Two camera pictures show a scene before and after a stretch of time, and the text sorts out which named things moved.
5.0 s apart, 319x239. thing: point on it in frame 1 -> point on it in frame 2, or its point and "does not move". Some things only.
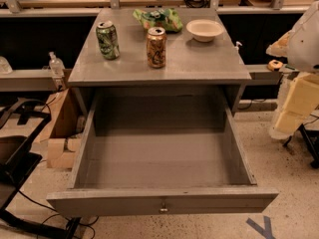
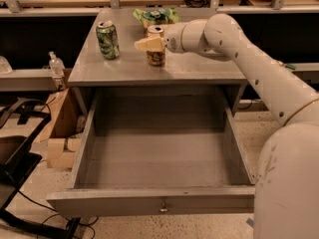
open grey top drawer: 162,151 does not move
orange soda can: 157,47 does not move
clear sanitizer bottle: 57,65 does not move
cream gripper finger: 301,100 -> 153,44
